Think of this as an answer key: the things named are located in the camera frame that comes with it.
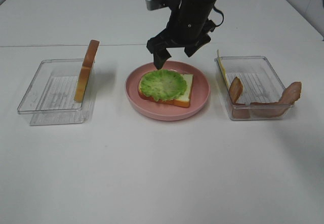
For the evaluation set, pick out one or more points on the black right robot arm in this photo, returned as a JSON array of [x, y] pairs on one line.
[[187, 28]]

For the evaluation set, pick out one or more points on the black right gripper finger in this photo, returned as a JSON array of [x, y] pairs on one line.
[[160, 57], [193, 48]]

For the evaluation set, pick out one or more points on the clear left plastic container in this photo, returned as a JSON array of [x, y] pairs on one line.
[[49, 99]]

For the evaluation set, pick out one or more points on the bread slice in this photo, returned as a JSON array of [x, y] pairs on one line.
[[181, 101], [85, 71]]

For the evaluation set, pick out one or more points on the green lettuce leaf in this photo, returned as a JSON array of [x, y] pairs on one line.
[[163, 85]]

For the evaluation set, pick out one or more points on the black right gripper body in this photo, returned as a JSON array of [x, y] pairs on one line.
[[186, 25]]

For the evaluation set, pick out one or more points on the bacon strip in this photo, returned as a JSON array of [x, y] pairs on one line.
[[235, 91], [276, 109]]

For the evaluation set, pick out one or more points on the clear right plastic container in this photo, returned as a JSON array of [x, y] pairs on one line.
[[251, 90]]

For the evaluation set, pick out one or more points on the yellow cheese slice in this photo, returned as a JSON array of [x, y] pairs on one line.
[[222, 69]]

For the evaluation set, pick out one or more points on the upright bread slice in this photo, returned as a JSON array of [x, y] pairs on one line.
[[85, 71]]

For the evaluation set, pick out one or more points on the pink plate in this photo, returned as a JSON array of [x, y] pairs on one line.
[[199, 95]]

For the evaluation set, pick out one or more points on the clear plastic container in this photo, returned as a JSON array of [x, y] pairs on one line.
[[49, 99], [251, 90]]

